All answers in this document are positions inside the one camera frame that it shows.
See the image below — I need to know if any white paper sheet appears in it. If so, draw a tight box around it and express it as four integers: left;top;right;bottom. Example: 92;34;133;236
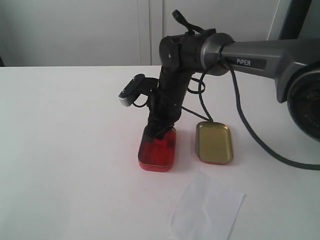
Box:
170;171;245;240

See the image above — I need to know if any small red block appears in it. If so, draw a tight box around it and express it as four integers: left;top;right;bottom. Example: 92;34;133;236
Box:
150;138;170;151

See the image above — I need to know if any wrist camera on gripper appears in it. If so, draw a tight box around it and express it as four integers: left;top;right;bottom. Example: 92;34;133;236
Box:
118;74;150;108

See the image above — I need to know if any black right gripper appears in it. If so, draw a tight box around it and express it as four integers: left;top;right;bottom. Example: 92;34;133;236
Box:
142;67;192;150

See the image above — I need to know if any red tin box base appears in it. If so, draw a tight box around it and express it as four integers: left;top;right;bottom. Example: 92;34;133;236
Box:
137;129;177;172

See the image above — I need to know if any dark vertical post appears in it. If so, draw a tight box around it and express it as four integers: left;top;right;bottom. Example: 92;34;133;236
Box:
278;0;312;40

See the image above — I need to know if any gold tin lid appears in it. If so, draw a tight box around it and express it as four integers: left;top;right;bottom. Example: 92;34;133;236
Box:
195;121;234;165

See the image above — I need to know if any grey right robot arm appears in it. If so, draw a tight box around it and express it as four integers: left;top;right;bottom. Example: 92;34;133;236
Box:
144;31;320;140

